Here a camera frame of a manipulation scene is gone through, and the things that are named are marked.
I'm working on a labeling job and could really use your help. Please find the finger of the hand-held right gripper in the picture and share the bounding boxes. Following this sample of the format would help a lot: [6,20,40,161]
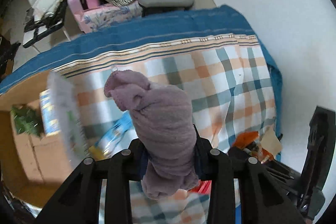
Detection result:
[264,161,306,197]

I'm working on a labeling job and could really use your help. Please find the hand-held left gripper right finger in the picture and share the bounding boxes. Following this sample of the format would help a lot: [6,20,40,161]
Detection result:
[194,125,300,224]

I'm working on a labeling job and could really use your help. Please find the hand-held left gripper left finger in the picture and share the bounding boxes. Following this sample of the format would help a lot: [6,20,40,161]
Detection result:
[35,138,148,224]

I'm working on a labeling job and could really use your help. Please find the mauve towel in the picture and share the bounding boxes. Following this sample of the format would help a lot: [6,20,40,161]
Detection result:
[104,70,199,200]

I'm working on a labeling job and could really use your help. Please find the cardboard box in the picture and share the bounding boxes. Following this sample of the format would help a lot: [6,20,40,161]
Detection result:
[0,70,79,209]

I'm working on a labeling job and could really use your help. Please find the red packet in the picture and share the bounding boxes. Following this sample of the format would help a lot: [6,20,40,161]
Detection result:
[191,179,212,194]

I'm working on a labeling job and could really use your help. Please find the blue and yellow packet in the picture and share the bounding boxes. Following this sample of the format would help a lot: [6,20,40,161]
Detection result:
[88,111,132,160]

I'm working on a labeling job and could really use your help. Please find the brown paper piece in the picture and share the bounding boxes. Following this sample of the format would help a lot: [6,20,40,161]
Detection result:
[259,125,283,157]

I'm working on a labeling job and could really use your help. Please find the orange packet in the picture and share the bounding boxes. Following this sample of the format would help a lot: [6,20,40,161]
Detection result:
[232,131,274,162]

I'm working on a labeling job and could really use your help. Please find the white plastic packet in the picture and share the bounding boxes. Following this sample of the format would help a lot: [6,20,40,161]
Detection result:
[47,71,89,163]

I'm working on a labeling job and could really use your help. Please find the blue plaid blanket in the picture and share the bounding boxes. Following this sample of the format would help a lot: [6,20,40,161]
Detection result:
[0,4,283,224]

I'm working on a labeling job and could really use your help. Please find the blue printed packet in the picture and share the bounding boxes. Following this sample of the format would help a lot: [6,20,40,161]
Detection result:
[39,90,63,136]

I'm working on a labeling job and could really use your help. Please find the floral fabric bag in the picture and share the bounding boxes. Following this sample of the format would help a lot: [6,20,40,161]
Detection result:
[78,0,144,34]

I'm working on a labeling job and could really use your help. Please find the pink case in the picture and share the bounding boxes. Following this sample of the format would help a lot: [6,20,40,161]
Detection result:
[67,0,101,25]

